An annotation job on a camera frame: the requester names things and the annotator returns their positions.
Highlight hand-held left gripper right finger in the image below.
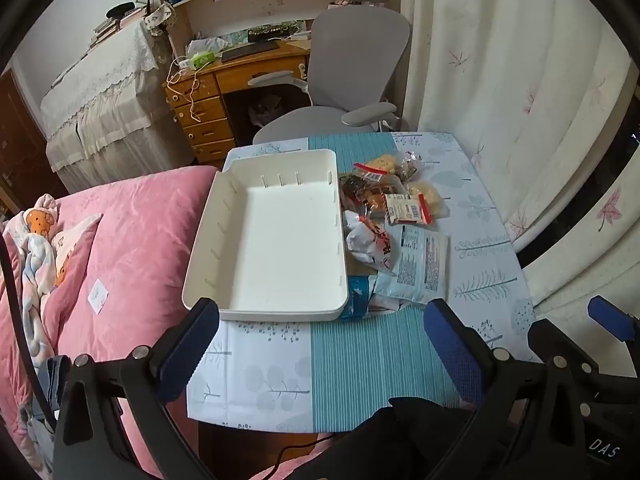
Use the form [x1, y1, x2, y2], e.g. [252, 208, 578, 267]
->
[422, 297, 591, 480]

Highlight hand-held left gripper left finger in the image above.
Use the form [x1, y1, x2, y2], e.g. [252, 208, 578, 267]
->
[52, 297, 221, 480]

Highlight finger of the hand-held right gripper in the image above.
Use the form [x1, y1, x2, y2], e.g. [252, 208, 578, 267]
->
[527, 317, 601, 376]
[587, 296, 640, 345]

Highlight light blue snack packet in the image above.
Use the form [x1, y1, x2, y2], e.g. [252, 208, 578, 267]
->
[372, 224, 451, 306]

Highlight white plastic tray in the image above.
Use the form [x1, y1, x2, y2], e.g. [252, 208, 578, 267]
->
[182, 148, 349, 322]

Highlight white red snack packet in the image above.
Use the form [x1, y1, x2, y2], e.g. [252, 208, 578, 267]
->
[344, 210, 398, 277]

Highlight white packet with red stripes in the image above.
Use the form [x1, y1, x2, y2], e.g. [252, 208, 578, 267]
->
[384, 192, 433, 226]

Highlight clear bag of yellow crisps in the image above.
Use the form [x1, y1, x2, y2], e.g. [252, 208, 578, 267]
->
[405, 180, 451, 218]

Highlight clear packet of brown snack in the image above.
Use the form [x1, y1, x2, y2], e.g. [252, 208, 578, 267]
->
[350, 190, 396, 218]

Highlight clear packet with red stripe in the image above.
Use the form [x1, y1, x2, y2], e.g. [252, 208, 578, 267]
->
[342, 162, 390, 196]

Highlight small clear snack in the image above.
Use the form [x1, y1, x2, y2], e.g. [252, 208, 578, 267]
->
[397, 149, 426, 181]

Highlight small bag of yellow crisps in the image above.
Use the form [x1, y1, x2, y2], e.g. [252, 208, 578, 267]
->
[362, 155, 403, 176]

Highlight person's black clothing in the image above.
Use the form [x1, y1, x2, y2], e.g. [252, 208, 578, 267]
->
[295, 397, 501, 480]

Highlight white paper tag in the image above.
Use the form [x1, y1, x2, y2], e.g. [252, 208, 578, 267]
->
[87, 280, 111, 315]

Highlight pink quilt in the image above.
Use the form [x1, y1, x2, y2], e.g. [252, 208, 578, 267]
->
[0, 165, 331, 480]

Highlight blue grey clothes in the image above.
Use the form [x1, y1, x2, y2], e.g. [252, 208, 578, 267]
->
[20, 355, 71, 461]

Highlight printed blanket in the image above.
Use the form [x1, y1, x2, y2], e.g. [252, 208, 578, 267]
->
[2, 192, 103, 361]

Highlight wooden desk with drawers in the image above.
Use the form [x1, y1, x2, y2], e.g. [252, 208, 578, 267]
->
[164, 40, 313, 163]

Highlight cream floral curtain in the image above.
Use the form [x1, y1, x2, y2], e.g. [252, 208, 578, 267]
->
[372, 0, 640, 311]

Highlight brown wooden door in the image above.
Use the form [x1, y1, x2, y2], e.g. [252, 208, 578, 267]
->
[0, 70, 53, 221]

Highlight cloth covered cabinet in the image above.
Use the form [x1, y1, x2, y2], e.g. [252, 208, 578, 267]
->
[40, 22, 188, 193]

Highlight green tissue pack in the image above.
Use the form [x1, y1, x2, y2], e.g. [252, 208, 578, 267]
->
[187, 50, 223, 70]

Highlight black keyboard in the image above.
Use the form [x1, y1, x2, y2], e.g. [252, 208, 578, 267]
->
[221, 41, 280, 63]

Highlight white plastic bag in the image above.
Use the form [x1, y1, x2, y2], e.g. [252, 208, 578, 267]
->
[187, 34, 228, 56]

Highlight grey office chair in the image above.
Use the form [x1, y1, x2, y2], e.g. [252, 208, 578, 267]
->
[247, 0, 401, 146]

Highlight patterned fabric pouch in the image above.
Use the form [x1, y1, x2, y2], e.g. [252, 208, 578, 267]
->
[145, 2, 178, 36]

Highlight black cable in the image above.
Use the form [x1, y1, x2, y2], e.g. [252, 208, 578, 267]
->
[0, 235, 57, 433]

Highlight white charging cable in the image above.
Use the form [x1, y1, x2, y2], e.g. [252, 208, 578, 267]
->
[166, 55, 203, 123]

